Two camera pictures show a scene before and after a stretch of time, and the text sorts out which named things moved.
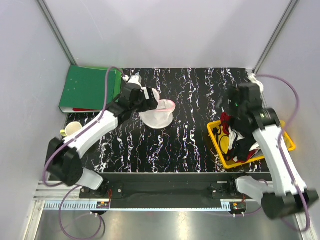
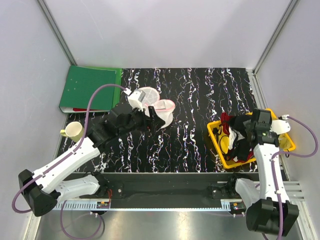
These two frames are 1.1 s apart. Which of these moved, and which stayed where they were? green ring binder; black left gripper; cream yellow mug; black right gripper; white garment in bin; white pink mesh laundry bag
Moved: black right gripper; black left gripper
Stayed: white garment in bin; green ring binder; cream yellow mug; white pink mesh laundry bag
